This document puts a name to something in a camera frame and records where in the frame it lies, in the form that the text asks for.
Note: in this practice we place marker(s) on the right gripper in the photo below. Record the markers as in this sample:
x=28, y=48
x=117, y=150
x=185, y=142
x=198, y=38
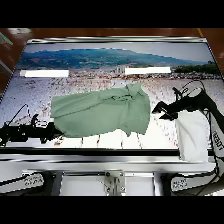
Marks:
x=176, y=107

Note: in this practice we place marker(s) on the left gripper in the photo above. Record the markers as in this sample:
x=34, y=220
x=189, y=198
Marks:
x=49, y=131

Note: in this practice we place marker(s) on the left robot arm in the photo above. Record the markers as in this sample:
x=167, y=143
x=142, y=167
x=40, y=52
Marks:
x=16, y=132

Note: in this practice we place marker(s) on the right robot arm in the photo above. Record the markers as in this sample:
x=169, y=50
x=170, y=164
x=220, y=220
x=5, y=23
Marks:
x=213, y=116

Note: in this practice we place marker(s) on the white garment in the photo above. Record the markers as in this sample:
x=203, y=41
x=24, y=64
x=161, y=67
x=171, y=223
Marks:
x=192, y=136

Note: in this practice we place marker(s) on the green shirt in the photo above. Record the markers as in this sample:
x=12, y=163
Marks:
x=103, y=111

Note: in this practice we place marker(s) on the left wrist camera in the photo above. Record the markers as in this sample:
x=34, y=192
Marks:
x=34, y=120

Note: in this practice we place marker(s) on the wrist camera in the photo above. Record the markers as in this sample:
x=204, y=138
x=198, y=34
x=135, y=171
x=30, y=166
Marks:
x=34, y=120
x=179, y=93

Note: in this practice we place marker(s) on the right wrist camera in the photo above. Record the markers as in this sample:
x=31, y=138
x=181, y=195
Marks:
x=179, y=93

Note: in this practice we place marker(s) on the silver frame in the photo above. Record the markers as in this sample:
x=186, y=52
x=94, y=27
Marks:
x=100, y=163

